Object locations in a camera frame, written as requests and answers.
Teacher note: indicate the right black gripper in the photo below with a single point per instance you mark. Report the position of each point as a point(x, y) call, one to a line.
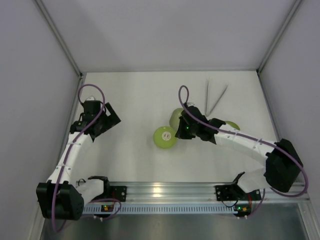
point(181, 128)

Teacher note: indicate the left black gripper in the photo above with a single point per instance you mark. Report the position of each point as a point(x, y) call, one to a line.
point(111, 117)

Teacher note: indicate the metal tongs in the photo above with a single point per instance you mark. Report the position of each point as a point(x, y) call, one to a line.
point(214, 91)

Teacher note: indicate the green round lid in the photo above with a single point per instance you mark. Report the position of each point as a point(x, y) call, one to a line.
point(164, 137)

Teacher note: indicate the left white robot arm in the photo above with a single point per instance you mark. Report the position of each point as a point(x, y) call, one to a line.
point(61, 197)

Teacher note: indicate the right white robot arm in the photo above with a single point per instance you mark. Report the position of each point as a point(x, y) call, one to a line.
point(280, 162)

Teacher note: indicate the steel bowl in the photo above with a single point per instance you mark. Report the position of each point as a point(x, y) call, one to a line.
point(232, 125)

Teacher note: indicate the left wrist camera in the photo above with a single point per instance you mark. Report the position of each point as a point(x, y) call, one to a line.
point(91, 98)

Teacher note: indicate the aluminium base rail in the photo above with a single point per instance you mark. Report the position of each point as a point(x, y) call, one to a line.
point(194, 193)

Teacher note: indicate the slotted cable duct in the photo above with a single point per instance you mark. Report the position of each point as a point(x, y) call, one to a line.
point(131, 209)

